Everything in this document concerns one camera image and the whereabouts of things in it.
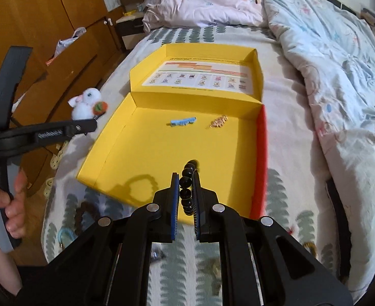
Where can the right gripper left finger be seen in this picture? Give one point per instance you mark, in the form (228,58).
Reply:
(164,212)

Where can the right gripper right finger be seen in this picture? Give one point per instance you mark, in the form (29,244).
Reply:
(205,209)

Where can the dark bedside cabinet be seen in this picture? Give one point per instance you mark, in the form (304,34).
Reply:
(130,30)

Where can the printed instruction sheet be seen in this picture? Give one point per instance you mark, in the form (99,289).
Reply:
(229,77)

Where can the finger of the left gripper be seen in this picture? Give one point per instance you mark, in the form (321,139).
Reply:
(54,132)
(11,73)

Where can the orange wooden wardrobe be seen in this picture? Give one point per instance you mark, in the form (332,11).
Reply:
(49,82)

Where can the white plush bunny clip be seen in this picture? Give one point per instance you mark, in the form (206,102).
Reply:
(88,105)

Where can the leaf pattern bed sheet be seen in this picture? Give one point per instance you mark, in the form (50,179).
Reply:
(297,172)

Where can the person left hand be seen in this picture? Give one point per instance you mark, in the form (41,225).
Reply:
(15,209)

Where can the floral white quilt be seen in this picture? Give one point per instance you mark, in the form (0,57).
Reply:
(335,53)

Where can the white plastic bag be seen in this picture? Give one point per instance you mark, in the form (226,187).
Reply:
(63,44)

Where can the yellow cardboard box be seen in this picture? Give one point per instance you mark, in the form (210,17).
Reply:
(137,151)

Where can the person left forearm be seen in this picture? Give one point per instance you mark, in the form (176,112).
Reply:
(9,275)

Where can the gold rhinestone hair clip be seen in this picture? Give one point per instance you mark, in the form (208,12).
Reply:
(218,122)

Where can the light blue hair clip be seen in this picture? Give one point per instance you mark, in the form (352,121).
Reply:
(183,122)

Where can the light blue bangle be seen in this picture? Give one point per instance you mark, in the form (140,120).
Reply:
(65,237)

